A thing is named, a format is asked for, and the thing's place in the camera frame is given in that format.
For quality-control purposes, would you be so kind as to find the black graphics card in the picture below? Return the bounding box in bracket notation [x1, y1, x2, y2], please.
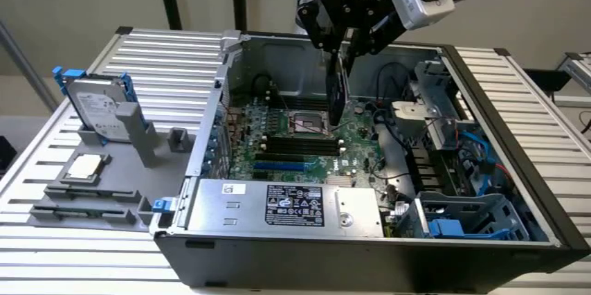
[324, 30, 360, 127]

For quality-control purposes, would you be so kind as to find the black RAM slot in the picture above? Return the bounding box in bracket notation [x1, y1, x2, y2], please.
[267, 135, 343, 144]
[267, 143, 343, 152]
[267, 147, 343, 157]
[267, 139, 343, 148]

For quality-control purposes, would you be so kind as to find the black expansion slot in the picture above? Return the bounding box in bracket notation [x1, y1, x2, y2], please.
[255, 152, 310, 163]

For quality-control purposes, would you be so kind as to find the blue expansion slot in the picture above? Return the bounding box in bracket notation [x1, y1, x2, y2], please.
[252, 160, 307, 173]

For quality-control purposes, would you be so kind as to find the tall metal disk bay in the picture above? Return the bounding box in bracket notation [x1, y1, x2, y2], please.
[412, 60, 468, 121]

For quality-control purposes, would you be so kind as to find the socket locking lever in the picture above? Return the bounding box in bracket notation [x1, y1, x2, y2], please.
[299, 120, 355, 134]

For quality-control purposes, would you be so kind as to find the CPU socket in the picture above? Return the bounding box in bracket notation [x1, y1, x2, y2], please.
[287, 109, 338, 136]

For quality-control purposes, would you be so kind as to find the green motherboard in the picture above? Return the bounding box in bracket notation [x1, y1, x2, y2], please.
[224, 95, 403, 206]

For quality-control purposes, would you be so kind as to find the black box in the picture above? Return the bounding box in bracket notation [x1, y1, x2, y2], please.
[523, 67, 570, 94]

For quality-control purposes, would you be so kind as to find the aluminium slat side table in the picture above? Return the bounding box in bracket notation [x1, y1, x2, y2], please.
[553, 51, 591, 108]

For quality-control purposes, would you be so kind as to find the silver power supply unit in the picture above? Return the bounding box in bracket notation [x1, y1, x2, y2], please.
[186, 178, 387, 240]

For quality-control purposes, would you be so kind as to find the hard disk with blue caddy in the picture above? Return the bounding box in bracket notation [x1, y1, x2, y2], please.
[52, 66, 140, 144]

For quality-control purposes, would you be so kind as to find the metal disk bay blue tab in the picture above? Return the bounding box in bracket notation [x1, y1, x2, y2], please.
[398, 191, 531, 241]

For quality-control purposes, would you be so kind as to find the grey parts rack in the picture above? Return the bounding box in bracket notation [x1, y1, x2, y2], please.
[27, 102, 196, 234]

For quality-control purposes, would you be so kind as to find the blue case latch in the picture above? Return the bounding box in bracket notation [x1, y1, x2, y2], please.
[152, 197, 176, 213]

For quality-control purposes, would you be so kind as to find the black open PC case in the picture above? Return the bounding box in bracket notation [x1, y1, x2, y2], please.
[151, 29, 591, 289]

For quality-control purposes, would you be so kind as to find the silver CPU chip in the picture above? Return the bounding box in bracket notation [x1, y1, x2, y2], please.
[66, 154, 107, 181]

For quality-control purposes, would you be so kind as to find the grey slanted metal pole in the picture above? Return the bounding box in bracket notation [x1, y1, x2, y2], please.
[0, 19, 60, 113]

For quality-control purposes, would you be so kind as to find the black looped wire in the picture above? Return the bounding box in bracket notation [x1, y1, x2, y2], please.
[374, 62, 412, 102]

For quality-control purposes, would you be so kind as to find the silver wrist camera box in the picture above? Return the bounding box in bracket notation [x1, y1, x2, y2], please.
[388, 0, 459, 31]

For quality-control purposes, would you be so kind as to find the blue wire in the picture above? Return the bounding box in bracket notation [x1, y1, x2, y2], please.
[455, 127, 499, 201]

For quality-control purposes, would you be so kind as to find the red wire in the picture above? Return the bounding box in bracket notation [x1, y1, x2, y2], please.
[495, 164, 515, 182]

